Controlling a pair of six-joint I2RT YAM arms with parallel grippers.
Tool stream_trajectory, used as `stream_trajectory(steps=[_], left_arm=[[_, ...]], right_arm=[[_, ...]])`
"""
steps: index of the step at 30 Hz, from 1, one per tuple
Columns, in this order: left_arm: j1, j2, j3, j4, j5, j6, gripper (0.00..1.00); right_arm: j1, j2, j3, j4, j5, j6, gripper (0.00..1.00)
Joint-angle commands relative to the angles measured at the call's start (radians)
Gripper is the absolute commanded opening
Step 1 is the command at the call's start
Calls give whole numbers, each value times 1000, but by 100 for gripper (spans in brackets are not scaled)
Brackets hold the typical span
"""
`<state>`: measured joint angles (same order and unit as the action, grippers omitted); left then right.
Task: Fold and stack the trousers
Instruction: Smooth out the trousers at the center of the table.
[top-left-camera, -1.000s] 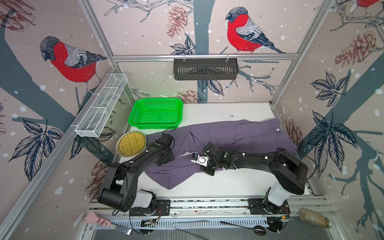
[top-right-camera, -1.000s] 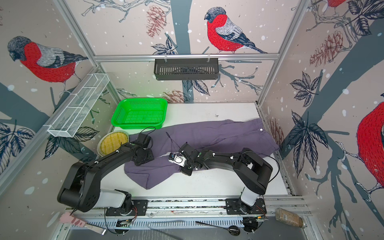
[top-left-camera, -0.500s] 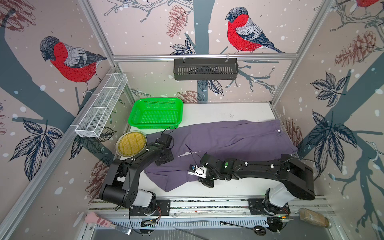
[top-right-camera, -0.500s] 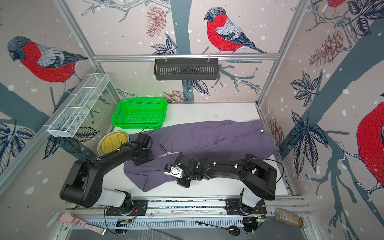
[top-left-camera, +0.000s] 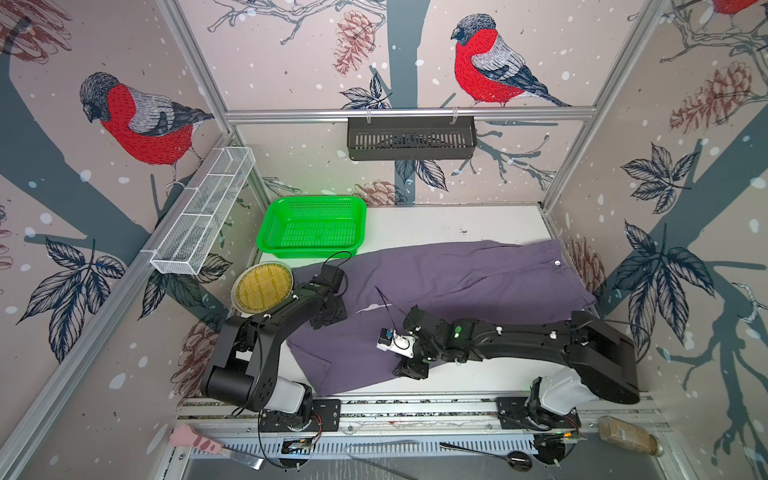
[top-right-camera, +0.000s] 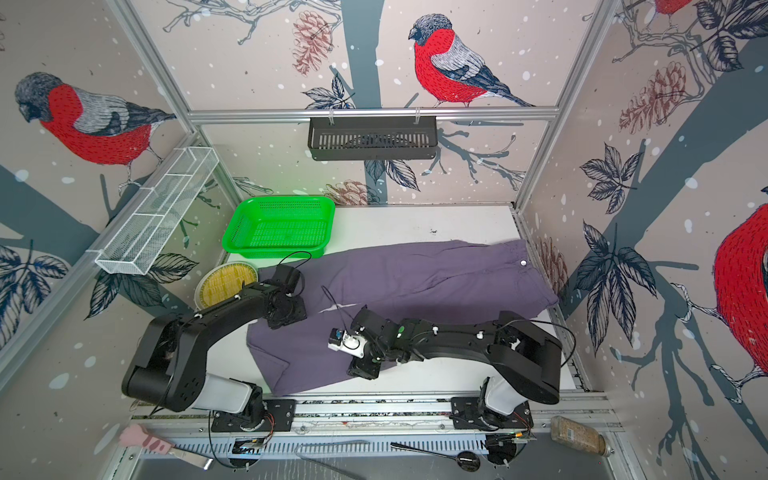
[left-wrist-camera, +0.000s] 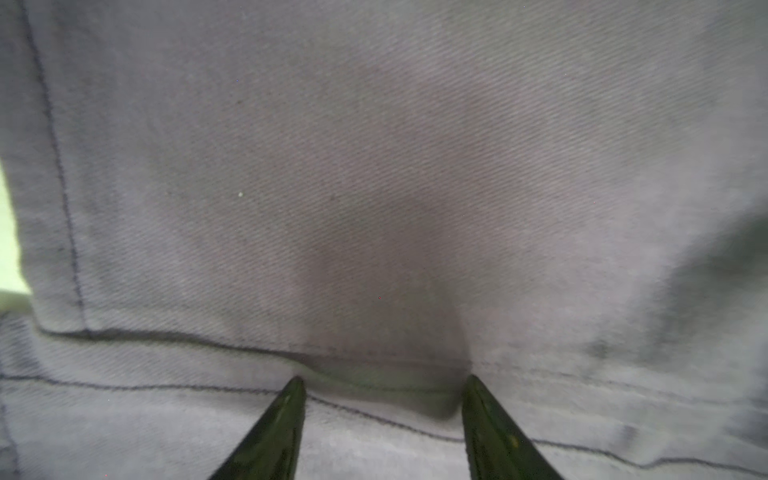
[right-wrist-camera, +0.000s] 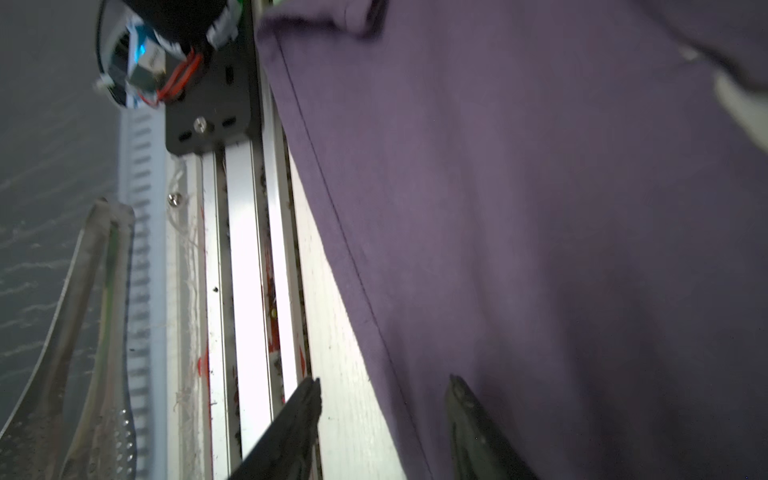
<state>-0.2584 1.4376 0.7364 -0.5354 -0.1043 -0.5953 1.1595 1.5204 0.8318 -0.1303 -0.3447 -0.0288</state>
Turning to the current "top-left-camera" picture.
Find purple trousers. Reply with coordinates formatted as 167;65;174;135
286;240;596;396

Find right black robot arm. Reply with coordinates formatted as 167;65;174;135
377;307;640;431

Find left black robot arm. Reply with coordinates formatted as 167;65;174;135
200;279;346;421

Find round woven bamboo tray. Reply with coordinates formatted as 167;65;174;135
231;262;294;314

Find green plastic basket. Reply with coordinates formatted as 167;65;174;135
256;196;367;259

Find black long spoon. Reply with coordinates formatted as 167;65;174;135
439;442;533;473

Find black hanging plastic basket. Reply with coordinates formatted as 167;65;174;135
347;116;477;161

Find brown filled plastic bottle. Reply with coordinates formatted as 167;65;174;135
598;416;664;457

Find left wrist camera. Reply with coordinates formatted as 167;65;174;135
314;264;346;295

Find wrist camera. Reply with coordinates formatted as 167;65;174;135
314;264;346;295
376;328;415;359

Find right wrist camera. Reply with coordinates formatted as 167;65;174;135
376;328;415;359

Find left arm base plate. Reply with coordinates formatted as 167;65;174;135
258;399;341;433

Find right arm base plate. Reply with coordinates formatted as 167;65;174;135
495;397;581;432

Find aluminium mounting rail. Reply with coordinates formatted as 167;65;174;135
177;392;671;436

